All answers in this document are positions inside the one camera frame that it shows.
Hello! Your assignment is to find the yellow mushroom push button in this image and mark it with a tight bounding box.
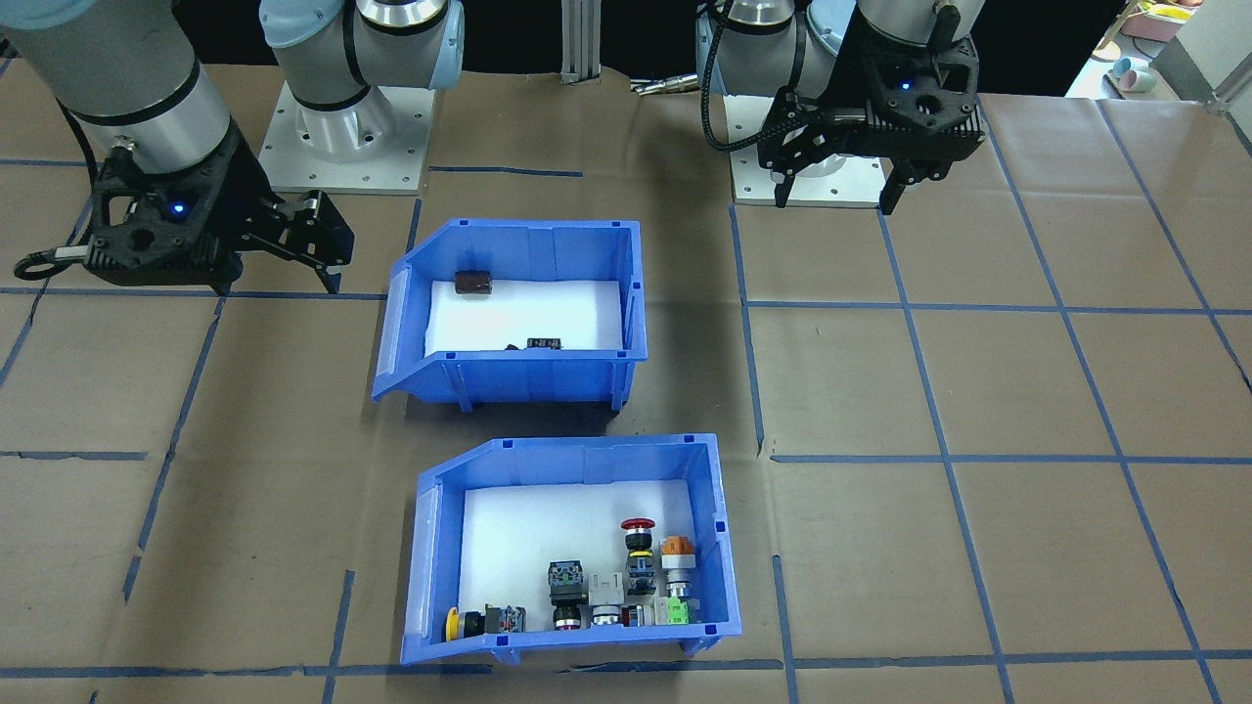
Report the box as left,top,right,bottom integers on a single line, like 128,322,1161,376
445,604,529,642

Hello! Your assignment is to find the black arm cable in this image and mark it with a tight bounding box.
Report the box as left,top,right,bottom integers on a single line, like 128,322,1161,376
12,98,123,285
697,5,798,154

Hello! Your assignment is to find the white contact block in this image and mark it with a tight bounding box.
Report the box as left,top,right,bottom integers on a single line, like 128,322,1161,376
585,572,627,628

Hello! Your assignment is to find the blue bin with buttons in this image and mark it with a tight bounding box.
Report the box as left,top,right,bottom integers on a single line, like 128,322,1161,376
401,433,742,668

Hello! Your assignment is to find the orange push button switch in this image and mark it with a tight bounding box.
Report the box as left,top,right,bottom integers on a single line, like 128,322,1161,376
655,533,701,627

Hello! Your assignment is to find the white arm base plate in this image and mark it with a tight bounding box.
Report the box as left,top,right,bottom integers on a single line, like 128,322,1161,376
259,80,436,197
732,93,891,208

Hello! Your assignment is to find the red mushroom push button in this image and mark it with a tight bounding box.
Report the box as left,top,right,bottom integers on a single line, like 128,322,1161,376
620,516,658,597

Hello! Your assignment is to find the grey panel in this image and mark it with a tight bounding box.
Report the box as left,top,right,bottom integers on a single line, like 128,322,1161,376
1149,0,1252,109

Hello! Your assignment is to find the blue bin with capacitors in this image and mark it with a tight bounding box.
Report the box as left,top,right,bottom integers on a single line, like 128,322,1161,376
372,218,649,412

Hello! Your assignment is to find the black green switch block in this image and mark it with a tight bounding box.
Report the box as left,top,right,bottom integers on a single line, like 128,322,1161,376
546,559,588,632

